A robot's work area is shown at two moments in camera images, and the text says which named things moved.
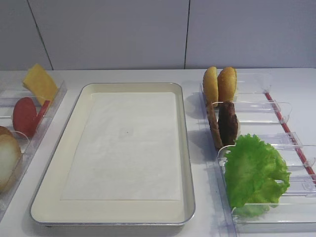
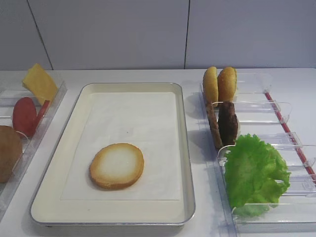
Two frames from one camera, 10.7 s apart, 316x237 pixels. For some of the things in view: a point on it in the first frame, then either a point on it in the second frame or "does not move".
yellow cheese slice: [38, 81] does not move
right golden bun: [227, 84] does not move
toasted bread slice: [10, 156] → [116, 166]
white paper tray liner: [126, 147] does not move
